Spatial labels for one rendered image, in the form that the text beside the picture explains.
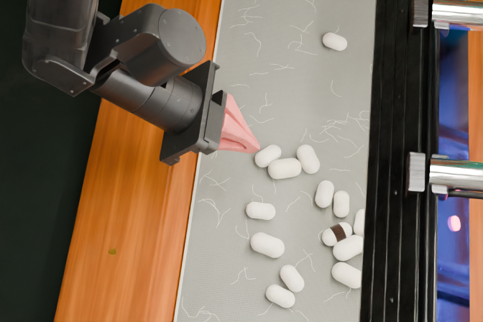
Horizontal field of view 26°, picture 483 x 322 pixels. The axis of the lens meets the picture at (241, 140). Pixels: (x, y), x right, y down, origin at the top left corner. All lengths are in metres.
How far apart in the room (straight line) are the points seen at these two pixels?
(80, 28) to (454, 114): 0.34
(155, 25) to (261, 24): 0.37
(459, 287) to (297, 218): 0.42
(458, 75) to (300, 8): 0.49
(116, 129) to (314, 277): 0.28
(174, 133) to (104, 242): 0.15
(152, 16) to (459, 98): 0.29
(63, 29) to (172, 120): 0.17
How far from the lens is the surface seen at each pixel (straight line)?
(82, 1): 0.92
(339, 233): 1.14
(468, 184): 0.77
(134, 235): 1.13
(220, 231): 1.16
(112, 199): 1.16
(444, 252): 0.76
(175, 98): 1.04
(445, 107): 0.83
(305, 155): 1.18
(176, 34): 0.97
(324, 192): 1.16
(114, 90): 1.02
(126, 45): 0.97
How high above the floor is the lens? 1.78
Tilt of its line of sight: 59 degrees down
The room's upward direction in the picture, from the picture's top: straight up
